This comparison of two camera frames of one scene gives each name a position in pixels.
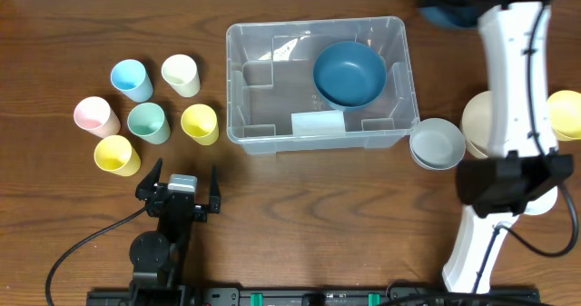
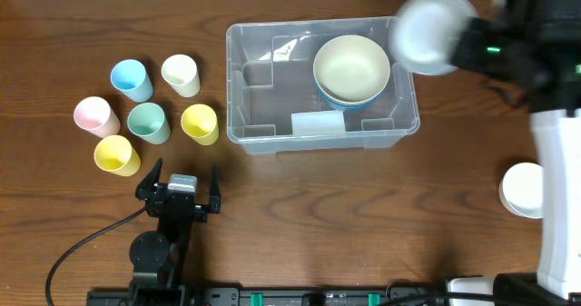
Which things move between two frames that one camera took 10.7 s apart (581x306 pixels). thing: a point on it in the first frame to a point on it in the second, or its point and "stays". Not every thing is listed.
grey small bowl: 436,143 to 423,31
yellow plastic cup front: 115,154 stays
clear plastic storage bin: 327,83 stays
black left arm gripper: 147,192 stays
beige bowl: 477,125 to 350,69
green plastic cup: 148,121 stays
